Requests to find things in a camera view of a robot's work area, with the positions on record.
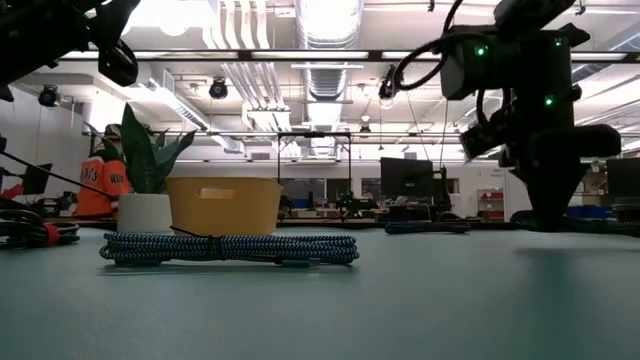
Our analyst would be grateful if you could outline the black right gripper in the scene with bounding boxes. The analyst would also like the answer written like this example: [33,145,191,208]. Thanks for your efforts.
[459,23,622,231]

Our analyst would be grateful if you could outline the blue white braided cable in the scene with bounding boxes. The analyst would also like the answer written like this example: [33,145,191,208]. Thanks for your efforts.
[98,230,361,268]

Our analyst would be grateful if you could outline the black cable with red tie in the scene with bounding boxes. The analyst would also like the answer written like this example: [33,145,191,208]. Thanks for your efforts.
[0,207,81,250]

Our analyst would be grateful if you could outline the white pillar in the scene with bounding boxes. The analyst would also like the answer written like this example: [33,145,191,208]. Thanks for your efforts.
[502,159,535,221]

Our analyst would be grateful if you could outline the blue storage bins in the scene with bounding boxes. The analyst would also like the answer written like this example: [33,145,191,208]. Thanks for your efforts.
[564,204,614,220]

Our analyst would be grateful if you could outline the shelf with red bins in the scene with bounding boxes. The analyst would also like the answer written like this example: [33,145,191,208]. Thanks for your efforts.
[476,187,507,222]

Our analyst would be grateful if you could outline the black computer monitor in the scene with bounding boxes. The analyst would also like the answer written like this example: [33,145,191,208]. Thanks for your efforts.
[19,162,54,196]
[379,156,435,199]
[605,157,640,199]

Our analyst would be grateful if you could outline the overhead light bar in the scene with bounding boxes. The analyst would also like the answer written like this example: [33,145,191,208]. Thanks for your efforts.
[59,48,640,63]

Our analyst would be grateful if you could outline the yellow plastic basket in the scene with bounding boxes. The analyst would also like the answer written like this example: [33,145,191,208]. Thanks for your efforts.
[164,176,284,237]

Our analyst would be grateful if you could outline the white plant pot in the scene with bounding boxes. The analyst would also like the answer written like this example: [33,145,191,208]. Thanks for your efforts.
[116,193,174,235]

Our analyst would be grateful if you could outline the green snake plant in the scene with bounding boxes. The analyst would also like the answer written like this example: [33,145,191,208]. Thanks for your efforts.
[83,102,197,196]

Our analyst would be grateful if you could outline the person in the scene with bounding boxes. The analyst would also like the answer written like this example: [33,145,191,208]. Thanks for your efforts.
[74,123,132,217]

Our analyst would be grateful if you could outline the dark blue coiled cable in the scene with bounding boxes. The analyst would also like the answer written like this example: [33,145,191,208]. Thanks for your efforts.
[383,221,472,235]

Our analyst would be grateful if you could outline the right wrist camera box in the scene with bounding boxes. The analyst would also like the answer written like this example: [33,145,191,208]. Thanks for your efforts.
[439,32,504,101]

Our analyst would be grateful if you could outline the black camera cable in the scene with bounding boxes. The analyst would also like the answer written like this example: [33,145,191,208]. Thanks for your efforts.
[393,0,494,126]

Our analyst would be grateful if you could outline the black overhead camera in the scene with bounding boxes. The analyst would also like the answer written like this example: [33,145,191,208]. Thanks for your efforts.
[378,64,401,101]

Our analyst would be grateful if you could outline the silver ventilation duct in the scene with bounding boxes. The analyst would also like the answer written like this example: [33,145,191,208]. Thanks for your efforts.
[294,0,365,157]

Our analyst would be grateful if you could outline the black ceiling camera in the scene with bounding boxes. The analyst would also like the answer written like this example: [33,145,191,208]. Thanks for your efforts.
[38,84,60,108]
[208,78,230,100]

